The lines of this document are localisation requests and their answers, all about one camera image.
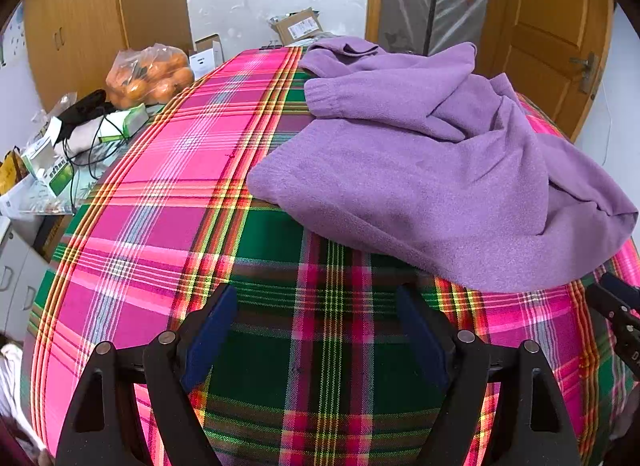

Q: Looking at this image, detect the wooden door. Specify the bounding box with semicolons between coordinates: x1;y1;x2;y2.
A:
476;0;614;140

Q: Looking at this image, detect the black folded cloth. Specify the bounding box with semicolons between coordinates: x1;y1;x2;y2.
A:
54;88;116;144

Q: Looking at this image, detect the pink plaid bed cover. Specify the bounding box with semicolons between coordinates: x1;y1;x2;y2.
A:
23;48;634;465

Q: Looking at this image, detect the purple knit sweater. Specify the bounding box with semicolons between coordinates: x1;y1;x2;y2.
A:
247;36;639;293

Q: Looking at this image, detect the cardboard box with label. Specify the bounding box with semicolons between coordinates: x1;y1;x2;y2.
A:
269;7;323;45

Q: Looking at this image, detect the bag of oranges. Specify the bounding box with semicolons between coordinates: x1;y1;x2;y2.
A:
105;43;195;109

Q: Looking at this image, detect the wooden wardrobe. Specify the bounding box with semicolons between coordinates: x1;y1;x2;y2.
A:
23;0;192;109

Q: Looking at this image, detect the folding side table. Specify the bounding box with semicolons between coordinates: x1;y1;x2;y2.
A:
1;105;163;219

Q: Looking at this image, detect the green white medicine box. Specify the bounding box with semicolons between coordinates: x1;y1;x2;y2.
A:
98;104;149;142

